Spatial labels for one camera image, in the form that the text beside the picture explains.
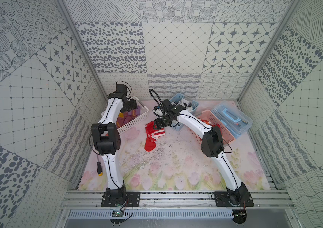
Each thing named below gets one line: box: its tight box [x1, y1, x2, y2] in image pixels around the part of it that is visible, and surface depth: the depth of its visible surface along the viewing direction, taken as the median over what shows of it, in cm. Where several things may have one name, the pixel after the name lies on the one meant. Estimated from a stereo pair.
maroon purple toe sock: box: [115, 110, 129, 130], surface depth 102 cm
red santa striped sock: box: [144, 121, 166, 141], surface depth 100 cm
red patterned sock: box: [144, 133, 157, 152], surface depth 97 cm
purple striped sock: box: [128, 105, 142, 117], surface depth 109 cm
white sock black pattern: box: [178, 98, 193, 113], surface depth 114 cm
